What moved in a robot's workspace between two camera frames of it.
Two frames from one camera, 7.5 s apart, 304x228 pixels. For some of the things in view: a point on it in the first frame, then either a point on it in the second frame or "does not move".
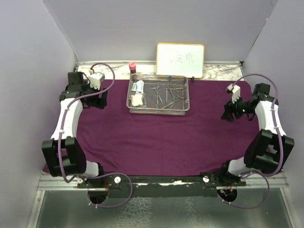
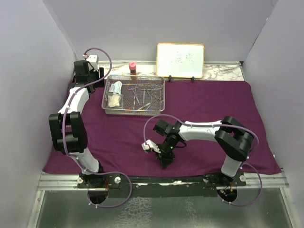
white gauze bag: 136,99 → 114,100
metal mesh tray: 164,94 → 143,94
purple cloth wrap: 116,142 does not move
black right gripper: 230,109 → 165,158
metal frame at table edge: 162,186 does not move
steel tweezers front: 171,104 → 147,105
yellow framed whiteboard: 180,59 does not move
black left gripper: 99,102 → 96,73
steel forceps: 157,94 → 133,88
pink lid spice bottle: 132,67 does not move
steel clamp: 174,87 → 155,89
